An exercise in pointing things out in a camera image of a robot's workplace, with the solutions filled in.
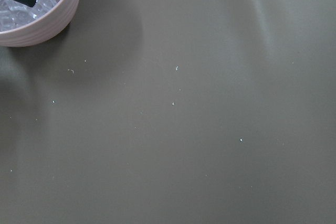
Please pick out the pink ribbed bowl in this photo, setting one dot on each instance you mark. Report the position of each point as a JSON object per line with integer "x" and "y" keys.
{"x": 42, "y": 29}

